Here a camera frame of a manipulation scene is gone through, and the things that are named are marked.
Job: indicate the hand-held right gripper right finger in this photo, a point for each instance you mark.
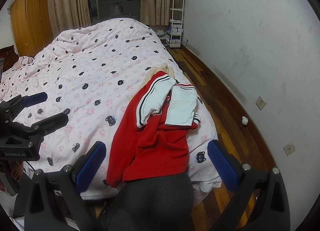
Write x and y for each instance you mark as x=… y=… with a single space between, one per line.
x=222 y=166

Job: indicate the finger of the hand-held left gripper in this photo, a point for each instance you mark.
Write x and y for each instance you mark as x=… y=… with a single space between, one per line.
x=51 y=121
x=35 y=98

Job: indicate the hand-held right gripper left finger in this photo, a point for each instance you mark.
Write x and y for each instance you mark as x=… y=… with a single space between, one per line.
x=92 y=163

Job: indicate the red and white jersey shirt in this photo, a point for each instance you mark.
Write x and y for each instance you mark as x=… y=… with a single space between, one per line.
x=155 y=146

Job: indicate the person's left hand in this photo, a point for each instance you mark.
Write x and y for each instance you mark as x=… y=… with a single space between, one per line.
x=17 y=174

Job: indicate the white cloth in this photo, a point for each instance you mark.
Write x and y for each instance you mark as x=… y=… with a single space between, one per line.
x=208 y=187

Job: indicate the dark wooden headboard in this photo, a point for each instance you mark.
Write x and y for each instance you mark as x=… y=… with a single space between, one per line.
x=8 y=57

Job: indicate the small white figurine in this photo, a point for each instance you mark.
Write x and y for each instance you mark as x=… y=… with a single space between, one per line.
x=244 y=121

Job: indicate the pink cat print blanket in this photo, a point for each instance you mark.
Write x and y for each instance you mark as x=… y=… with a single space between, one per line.
x=87 y=71

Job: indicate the person's grey trouser leg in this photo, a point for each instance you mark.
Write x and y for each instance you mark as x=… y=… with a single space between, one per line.
x=150 y=203

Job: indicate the wooden wardrobe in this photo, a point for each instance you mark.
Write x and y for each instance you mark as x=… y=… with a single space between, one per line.
x=30 y=21

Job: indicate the beige cloth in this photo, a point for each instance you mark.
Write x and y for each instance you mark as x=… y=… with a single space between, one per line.
x=155 y=73

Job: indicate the stack of white boxes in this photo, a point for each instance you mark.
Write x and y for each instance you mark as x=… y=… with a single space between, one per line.
x=175 y=30

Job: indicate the white shelf rack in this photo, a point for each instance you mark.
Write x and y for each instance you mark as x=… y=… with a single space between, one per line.
x=177 y=6

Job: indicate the white wall socket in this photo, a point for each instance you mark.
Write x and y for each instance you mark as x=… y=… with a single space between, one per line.
x=289 y=149
x=260 y=102

